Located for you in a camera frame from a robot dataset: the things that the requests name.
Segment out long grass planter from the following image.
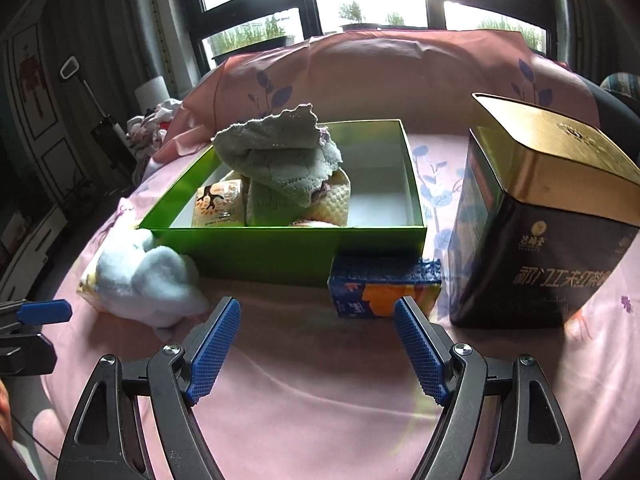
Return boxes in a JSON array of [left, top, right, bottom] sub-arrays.
[[475, 14, 547, 54], [210, 16, 297, 66]]

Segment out light blue plush towel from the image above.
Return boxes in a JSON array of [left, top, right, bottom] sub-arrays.
[[76, 232, 211, 330]]

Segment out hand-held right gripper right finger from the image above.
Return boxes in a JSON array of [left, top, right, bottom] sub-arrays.
[[394, 296, 583, 480]]

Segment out pink floral bed sheet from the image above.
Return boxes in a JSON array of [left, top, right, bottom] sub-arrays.
[[30, 125, 640, 480]]

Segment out white paper roll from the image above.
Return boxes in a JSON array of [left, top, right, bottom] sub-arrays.
[[134, 76, 171, 111]]

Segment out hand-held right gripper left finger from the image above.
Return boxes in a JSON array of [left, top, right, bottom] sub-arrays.
[[55, 296, 241, 480]]

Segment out cream tree print packet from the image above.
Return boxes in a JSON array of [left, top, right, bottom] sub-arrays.
[[191, 180, 249, 227]]

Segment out pile of clothes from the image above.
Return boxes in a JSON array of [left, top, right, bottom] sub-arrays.
[[125, 100, 184, 182]]

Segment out cream fluffy towel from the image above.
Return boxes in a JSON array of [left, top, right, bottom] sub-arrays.
[[295, 169, 352, 227]]

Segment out black and gold tin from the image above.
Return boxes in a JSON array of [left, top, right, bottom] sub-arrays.
[[448, 92, 640, 330]]

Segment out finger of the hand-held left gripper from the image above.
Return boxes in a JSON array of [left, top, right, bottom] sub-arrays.
[[0, 332, 57, 376], [0, 299, 73, 331]]

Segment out white cabinet with red print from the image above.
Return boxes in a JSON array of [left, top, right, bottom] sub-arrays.
[[0, 17, 98, 216]]

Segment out small potted plant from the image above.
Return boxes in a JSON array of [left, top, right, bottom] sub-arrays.
[[339, 1, 381, 34], [382, 11, 426, 31]]

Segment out black stick vacuum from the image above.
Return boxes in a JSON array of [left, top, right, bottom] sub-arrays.
[[59, 57, 137, 173]]

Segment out green knitted cloth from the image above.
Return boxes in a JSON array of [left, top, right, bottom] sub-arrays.
[[214, 103, 345, 227]]

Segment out green cardboard box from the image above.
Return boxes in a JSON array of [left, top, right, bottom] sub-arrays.
[[136, 119, 427, 288]]

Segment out dark plaid cloth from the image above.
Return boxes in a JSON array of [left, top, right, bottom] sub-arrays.
[[600, 73, 640, 112]]

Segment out black cable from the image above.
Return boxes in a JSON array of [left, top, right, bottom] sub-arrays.
[[9, 412, 57, 461]]

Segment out pink floral pillow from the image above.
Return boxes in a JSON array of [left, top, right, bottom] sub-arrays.
[[152, 30, 601, 163]]

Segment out blue tissue packet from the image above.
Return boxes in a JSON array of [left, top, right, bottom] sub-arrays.
[[327, 256, 443, 320]]

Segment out grey curtain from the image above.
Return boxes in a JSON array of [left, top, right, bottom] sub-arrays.
[[45, 0, 201, 126], [554, 0, 640, 81]]

